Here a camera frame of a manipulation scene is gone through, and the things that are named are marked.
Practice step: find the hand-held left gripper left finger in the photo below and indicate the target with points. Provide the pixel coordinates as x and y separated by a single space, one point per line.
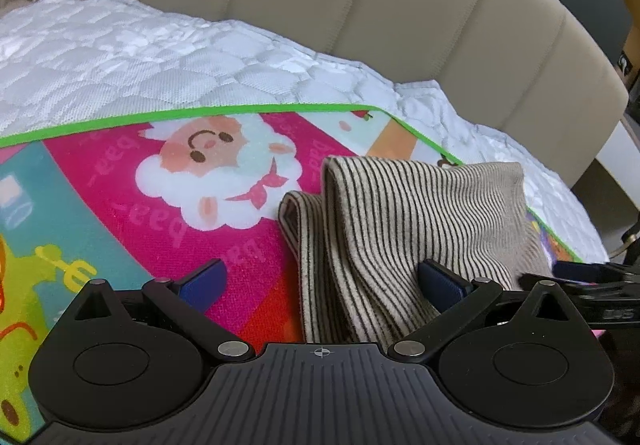
202 284

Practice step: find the white quilted mattress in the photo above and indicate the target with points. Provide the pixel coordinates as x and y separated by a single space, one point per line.
175 55

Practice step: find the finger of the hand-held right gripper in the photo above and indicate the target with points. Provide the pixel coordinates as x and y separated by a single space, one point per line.
590 287
572 270

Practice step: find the colourful cartoon play mat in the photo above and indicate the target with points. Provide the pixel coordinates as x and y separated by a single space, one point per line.
150 205

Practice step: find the beige striped garment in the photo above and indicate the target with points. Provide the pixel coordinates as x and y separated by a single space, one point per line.
400 235

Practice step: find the beige padded headboard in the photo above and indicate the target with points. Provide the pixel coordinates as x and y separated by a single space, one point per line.
380 0

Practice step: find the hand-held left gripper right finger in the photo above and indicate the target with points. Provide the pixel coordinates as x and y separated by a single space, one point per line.
442 287

